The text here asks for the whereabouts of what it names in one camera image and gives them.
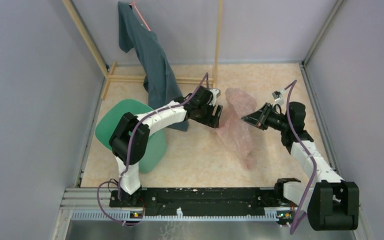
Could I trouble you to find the wooden clothes rack frame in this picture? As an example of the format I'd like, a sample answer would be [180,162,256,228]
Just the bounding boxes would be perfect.
[62,0,224,100]

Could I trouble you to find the pink clothes hanger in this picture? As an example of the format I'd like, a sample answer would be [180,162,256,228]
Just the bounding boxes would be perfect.
[130,0,152,32]

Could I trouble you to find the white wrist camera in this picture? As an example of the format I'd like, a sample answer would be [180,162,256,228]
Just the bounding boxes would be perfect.
[272,89,286,106]
[209,88,221,106]

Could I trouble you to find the grey slotted cable duct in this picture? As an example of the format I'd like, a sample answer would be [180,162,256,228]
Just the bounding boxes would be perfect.
[71,207,290,222]

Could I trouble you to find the dark teal hanging cloth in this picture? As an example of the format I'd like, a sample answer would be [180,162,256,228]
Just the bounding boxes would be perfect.
[117,1,190,133]

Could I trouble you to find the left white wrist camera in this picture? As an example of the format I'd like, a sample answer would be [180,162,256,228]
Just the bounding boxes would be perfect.
[209,88,221,106]

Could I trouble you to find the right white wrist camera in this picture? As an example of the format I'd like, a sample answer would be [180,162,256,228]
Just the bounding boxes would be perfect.
[272,89,286,106]

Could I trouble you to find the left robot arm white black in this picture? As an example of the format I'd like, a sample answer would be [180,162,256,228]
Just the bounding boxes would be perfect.
[108,85,223,207]

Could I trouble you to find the pink plastic trash bag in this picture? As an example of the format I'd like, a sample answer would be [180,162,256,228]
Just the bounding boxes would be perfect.
[215,87,257,170]

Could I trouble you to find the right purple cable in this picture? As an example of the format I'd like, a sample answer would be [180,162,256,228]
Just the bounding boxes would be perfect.
[283,79,319,236]

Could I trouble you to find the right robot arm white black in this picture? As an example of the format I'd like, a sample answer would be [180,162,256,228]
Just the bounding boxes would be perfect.
[241,101,360,232]

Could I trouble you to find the green plastic trash bin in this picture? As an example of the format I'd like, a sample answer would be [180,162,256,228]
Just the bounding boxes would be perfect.
[95,99,168,174]

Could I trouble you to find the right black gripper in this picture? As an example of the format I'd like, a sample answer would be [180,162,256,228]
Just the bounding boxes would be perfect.
[241,102,290,132]

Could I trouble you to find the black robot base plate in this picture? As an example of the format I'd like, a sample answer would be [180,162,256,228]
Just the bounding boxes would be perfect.
[109,187,296,217]

